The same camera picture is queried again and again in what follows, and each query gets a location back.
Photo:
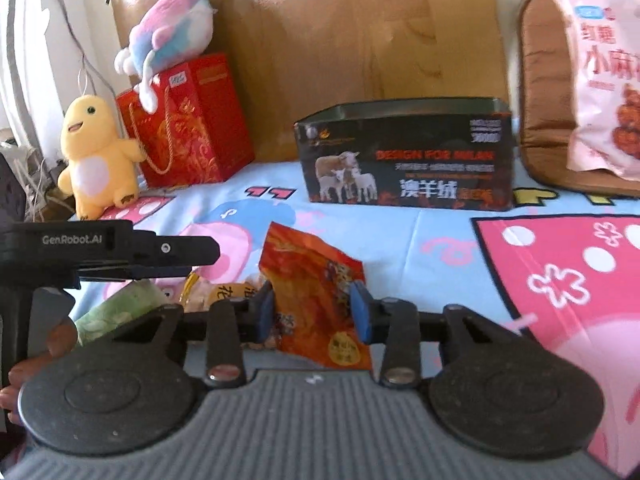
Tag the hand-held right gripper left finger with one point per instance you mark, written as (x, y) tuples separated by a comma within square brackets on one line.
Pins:
[(265, 310)]

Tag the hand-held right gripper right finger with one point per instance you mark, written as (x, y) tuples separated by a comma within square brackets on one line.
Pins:
[(360, 317)]

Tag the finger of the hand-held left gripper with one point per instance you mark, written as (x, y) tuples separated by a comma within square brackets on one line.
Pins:
[(175, 250)]

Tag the gold clear pastry packet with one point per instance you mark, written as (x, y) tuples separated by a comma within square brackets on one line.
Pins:
[(220, 292)]

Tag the orange snack packet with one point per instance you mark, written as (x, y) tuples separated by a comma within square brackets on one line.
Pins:
[(310, 285)]

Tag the green leaf snack packet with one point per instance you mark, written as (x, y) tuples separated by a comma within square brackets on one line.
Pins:
[(120, 310)]

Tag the black tin box sheep print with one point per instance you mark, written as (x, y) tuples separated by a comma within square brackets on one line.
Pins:
[(400, 160)]

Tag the person's left hand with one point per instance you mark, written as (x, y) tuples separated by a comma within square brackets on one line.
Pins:
[(62, 340)]

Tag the dark box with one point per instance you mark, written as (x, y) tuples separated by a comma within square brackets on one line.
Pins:
[(11, 190)]

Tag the yellow plush duck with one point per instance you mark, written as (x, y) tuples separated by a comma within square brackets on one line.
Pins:
[(95, 160)]

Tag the pig printed blue blanket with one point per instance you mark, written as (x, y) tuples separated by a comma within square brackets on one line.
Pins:
[(450, 270)]

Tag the red gift bag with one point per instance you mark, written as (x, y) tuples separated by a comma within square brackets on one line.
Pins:
[(200, 125)]

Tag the pastel plush toy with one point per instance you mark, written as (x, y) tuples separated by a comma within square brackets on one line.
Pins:
[(170, 30)]

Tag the wooden headboard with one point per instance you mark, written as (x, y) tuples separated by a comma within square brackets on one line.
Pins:
[(350, 35)]

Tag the brown seat cushion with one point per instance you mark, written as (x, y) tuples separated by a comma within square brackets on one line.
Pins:
[(545, 85)]

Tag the pink snack bag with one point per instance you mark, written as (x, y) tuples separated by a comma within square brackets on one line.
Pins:
[(600, 85)]

